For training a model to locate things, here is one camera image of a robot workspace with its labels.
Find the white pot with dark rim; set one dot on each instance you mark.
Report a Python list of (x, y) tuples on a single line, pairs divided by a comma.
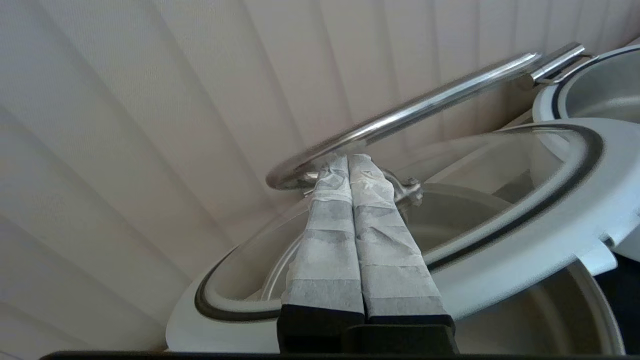
[(600, 95)]

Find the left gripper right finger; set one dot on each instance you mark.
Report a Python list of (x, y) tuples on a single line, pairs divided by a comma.
[(392, 270)]

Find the steel pot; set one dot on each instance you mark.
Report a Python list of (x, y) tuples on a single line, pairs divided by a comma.
[(540, 320)]

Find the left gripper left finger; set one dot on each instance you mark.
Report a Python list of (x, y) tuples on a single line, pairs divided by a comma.
[(327, 260)]

